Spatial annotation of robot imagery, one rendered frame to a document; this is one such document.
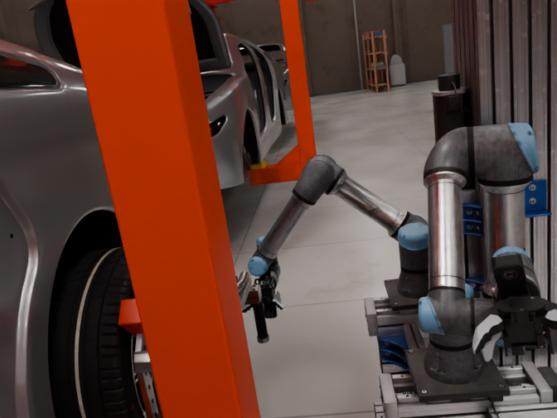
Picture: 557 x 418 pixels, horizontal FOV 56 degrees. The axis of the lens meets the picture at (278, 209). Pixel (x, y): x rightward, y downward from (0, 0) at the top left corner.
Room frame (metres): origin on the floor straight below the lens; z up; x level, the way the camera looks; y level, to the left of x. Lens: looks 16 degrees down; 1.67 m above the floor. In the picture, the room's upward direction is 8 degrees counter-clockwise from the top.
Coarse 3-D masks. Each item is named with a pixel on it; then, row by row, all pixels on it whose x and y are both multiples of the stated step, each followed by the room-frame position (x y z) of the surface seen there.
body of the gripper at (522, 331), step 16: (512, 304) 0.76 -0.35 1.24; (528, 304) 0.75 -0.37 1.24; (544, 304) 0.74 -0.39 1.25; (512, 320) 0.73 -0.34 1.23; (528, 320) 0.73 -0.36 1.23; (544, 320) 0.73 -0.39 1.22; (512, 336) 0.74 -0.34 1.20; (528, 336) 0.74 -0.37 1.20; (544, 336) 0.77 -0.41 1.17; (512, 352) 0.74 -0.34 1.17
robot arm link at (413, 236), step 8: (408, 224) 1.77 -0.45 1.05; (416, 224) 1.76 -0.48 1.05; (400, 232) 1.72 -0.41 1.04; (408, 232) 1.71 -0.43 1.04; (416, 232) 1.70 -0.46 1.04; (424, 232) 1.69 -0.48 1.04; (400, 240) 1.70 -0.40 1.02; (408, 240) 1.68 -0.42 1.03; (416, 240) 1.67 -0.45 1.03; (424, 240) 1.67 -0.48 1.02; (400, 248) 1.71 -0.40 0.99; (408, 248) 1.68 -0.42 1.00; (416, 248) 1.66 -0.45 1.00; (424, 248) 1.66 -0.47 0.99; (400, 256) 1.71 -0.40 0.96; (408, 256) 1.68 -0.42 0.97; (416, 256) 1.66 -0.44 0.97; (424, 256) 1.66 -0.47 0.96; (400, 264) 1.72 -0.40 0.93; (408, 264) 1.68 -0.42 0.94; (416, 264) 1.67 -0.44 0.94; (424, 264) 1.66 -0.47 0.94
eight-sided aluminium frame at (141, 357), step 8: (136, 344) 1.28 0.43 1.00; (144, 344) 1.29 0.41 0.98; (136, 352) 1.26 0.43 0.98; (144, 352) 1.26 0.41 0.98; (136, 360) 1.25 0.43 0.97; (144, 360) 1.24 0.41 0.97; (136, 368) 1.24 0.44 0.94; (144, 368) 1.24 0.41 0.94; (144, 376) 1.25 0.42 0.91; (152, 376) 1.24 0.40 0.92; (144, 384) 1.24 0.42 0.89; (152, 384) 1.28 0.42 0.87; (144, 392) 1.24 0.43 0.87; (152, 392) 1.27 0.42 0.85; (144, 400) 1.24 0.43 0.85; (152, 400) 1.27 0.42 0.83; (152, 408) 1.25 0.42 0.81; (160, 408) 1.24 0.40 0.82; (152, 416) 1.24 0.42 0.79; (160, 416) 1.26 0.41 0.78
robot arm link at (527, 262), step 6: (510, 246) 0.97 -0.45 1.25; (498, 252) 0.97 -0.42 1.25; (504, 252) 0.95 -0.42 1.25; (510, 252) 0.94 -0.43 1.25; (516, 252) 0.94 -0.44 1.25; (522, 252) 0.95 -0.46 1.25; (522, 258) 0.92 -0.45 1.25; (528, 258) 0.93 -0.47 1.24; (528, 264) 0.90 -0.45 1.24; (492, 270) 0.93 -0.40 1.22; (534, 270) 0.90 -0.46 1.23; (492, 276) 0.92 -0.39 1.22; (492, 282) 0.94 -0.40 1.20
